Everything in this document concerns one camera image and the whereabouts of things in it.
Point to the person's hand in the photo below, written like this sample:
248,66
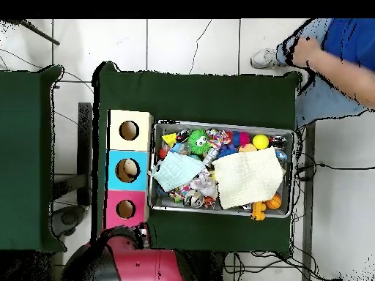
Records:
306,52

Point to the person's forearm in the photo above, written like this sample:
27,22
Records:
345,73

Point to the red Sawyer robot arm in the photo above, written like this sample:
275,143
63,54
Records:
140,263

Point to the wooden box with three holes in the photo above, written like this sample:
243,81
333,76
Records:
140,181

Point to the white shoe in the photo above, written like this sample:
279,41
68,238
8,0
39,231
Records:
263,58

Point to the person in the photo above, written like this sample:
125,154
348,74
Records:
351,38

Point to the yellow ball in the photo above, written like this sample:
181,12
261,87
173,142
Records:
260,142

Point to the blue spiky ball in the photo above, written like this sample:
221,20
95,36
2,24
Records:
227,151

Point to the cream muslin cloth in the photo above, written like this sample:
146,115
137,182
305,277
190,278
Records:
249,178

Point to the silver toy car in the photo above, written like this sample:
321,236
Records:
211,155

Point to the green spiky toy with eyes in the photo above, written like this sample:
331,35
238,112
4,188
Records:
195,145

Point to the small orange basketball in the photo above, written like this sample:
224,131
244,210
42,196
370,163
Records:
274,202

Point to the yellow cheese wedge toy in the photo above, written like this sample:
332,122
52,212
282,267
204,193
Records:
170,139

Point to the orange plastic toy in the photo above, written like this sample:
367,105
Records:
258,211

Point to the light blue muslin cloth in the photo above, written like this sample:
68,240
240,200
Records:
175,172

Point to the black stand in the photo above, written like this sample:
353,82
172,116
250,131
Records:
85,140

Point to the dark thin rod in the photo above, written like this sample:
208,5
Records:
41,34

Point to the grey plastic base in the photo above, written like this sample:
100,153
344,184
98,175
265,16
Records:
68,218

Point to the dark green side tablecloth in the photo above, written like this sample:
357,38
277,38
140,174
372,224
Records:
20,161

